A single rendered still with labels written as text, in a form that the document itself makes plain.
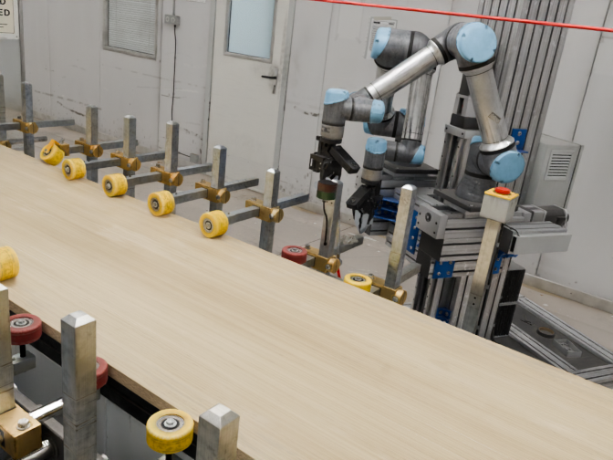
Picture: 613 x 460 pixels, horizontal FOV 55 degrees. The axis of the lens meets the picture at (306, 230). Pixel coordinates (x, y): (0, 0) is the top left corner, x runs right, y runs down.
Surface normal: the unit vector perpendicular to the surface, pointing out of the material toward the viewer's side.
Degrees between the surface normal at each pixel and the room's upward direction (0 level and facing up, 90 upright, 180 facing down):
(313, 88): 90
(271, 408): 0
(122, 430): 90
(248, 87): 90
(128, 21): 90
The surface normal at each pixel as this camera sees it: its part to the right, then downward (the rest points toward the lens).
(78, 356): 0.80, 0.29
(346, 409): 0.11, -0.94
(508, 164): 0.17, 0.46
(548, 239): 0.39, 0.36
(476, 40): 0.08, 0.23
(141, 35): -0.59, 0.21
